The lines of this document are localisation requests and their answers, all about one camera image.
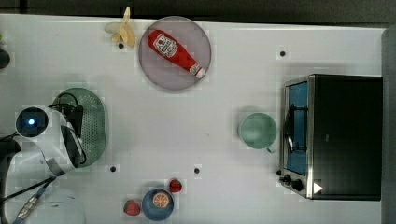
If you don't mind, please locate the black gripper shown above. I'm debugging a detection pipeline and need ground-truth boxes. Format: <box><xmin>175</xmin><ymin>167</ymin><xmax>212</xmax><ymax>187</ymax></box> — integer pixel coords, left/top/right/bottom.
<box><xmin>64</xmin><ymin>105</ymin><xmax>83</xmax><ymax>138</ymax></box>

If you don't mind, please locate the green plastic strainer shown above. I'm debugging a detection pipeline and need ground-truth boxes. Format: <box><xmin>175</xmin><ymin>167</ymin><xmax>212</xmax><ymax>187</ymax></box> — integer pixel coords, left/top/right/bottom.
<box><xmin>49</xmin><ymin>88</ymin><xmax>106</xmax><ymax>167</ymax></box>

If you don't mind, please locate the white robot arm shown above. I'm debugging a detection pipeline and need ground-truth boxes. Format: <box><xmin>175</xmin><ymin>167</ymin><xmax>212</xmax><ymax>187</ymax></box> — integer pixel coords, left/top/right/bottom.
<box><xmin>1</xmin><ymin>106</ymin><xmax>84</xmax><ymax>224</ymax></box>

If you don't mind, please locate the peeled banana toy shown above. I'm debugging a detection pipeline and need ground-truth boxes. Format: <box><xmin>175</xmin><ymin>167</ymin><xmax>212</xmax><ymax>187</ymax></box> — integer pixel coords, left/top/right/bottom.
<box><xmin>104</xmin><ymin>7</ymin><xmax>136</xmax><ymax>48</ymax></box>

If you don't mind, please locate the strawberry toy with leaves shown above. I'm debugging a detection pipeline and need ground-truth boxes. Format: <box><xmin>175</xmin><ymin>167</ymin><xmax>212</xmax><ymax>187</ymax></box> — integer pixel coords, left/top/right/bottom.
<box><xmin>123</xmin><ymin>200</ymin><xmax>141</xmax><ymax>217</ymax></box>

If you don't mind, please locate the red plush ketchup bottle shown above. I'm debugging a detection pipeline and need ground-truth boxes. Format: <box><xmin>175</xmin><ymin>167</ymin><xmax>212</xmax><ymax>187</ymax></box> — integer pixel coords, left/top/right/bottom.
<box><xmin>148</xmin><ymin>30</ymin><xmax>205</xmax><ymax>78</ymax></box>

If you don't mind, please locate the purple round plate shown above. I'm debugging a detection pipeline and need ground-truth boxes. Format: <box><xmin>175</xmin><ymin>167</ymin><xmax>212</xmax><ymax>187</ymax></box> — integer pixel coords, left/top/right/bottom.
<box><xmin>138</xmin><ymin>16</ymin><xmax>212</xmax><ymax>91</ymax></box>

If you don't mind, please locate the orange slice toy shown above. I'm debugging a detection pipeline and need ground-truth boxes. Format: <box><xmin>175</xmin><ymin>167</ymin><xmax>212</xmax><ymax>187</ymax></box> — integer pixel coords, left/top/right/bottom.
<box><xmin>152</xmin><ymin>192</ymin><xmax>170</xmax><ymax>208</ymax></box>

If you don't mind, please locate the blue bowl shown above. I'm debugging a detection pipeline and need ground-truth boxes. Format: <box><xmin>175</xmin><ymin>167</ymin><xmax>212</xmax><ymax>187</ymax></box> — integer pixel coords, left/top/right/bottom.
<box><xmin>142</xmin><ymin>189</ymin><xmax>175</xmax><ymax>221</ymax></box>

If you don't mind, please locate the strawberry toy near bowl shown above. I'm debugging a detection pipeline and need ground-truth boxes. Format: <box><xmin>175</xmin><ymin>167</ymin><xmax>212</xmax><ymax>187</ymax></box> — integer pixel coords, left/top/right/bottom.
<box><xmin>169</xmin><ymin>179</ymin><xmax>183</xmax><ymax>193</ymax></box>

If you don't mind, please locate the green cup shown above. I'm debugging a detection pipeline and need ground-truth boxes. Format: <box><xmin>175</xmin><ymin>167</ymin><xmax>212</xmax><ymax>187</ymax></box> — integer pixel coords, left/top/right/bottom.
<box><xmin>237</xmin><ymin>113</ymin><xmax>277</xmax><ymax>153</ymax></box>

